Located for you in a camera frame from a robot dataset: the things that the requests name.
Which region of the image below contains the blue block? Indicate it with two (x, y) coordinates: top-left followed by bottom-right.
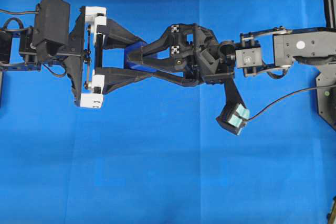
(123, 41), (158, 70)

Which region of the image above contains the black right camera cable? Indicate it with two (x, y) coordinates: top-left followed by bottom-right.
(246, 86), (320, 121)

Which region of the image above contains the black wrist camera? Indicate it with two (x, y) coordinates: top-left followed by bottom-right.
(216, 79), (250, 135)
(32, 0), (70, 62)

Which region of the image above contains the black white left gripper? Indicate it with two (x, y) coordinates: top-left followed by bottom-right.
(64, 6), (153, 109)

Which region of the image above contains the blue table cloth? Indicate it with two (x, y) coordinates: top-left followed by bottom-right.
(1, 0), (335, 223)

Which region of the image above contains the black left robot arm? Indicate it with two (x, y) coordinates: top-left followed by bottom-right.
(1, 0), (154, 109)

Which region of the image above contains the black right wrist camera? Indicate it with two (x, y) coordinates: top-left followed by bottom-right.
(216, 79), (250, 135)

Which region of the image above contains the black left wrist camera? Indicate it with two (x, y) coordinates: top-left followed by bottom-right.
(32, 0), (70, 62)

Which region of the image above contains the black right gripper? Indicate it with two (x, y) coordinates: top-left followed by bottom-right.
(128, 23), (235, 87)

